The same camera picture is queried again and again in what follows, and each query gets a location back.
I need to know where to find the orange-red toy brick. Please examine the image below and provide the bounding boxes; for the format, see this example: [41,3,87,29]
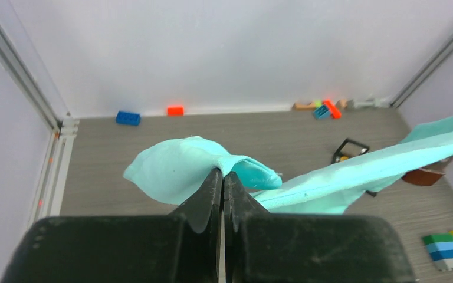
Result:
[323,100,342,119]

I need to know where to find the wooden toy block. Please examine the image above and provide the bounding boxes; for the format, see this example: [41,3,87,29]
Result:
[292,101,322,111]

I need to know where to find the brown wooden metronome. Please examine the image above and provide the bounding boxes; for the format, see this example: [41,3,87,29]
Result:
[402,156,453,186]

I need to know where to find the blue toy brick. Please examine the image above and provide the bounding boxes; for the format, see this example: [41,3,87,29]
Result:
[115,111,141,126]

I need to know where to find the teal toy block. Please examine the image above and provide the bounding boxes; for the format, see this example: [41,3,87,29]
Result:
[313,104,331,120]

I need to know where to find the black case with gold brooch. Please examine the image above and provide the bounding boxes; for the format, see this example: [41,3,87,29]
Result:
[331,138,370,164]

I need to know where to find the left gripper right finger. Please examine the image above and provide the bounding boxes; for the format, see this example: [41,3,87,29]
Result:
[223,173,416,282]

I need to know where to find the teal t-shirt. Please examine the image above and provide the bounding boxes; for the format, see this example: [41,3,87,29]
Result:
[123,109,453,215]

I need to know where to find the small orange toy brick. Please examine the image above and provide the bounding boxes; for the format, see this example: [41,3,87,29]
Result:
[166,106,185,116]

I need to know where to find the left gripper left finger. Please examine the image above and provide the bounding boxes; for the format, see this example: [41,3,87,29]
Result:
[1,169,223,282]

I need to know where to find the stacked green blue grey bricks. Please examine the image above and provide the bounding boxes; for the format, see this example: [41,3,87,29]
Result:
[422,233,453,272]

